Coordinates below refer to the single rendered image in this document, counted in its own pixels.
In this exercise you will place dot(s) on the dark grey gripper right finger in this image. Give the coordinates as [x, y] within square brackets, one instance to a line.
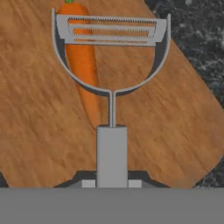
[138, 178]

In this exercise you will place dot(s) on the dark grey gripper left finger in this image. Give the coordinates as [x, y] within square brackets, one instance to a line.
[85, 178]

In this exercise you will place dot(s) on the grey metal peeler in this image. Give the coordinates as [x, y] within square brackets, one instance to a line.
[112, 151]

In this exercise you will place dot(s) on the wooden cutting board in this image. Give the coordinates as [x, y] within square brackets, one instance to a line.
[35, 116]

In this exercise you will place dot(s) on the orange carrot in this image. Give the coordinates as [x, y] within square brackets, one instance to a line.
[84, 67]

